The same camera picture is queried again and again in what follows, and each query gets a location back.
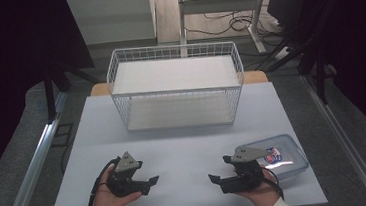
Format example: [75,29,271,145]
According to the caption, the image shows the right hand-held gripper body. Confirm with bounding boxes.
[217,143,274,195]

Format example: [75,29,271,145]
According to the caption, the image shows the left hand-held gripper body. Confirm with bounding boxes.
[103,150,143,200]

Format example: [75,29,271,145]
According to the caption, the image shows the person's left hand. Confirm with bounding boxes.
[87,162,145,206]

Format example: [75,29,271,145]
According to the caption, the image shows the person's right hand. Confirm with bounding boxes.
[234,167,284,206]

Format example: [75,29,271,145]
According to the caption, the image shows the clear plastic lidded container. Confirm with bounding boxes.
[236,131,311,185]

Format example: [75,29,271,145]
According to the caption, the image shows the black tripod stand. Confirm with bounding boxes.
[40,56,104,125]
[251,0,356,111]

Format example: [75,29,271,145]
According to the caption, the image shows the white cabinet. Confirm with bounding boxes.
[66,0,159,48]

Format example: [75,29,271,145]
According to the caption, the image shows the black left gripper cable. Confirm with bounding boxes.
[82,156,126,206]

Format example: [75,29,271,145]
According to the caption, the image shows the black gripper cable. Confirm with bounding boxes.
[82,156,126,206]
[260,164,285,201]

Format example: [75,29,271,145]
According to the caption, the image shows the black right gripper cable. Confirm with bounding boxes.
[260,164,285,201]

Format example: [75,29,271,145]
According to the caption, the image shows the aluminium rail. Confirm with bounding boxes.
[0,90,78,206]
[299,69,366,206]

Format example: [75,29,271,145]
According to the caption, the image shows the white wire shelf rack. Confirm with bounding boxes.
[103,38,249,135]

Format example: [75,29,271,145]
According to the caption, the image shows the black floor cables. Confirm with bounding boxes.
[181,0,285,46]

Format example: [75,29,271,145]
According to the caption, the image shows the white metal desk frame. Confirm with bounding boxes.
[176,0,274,61]

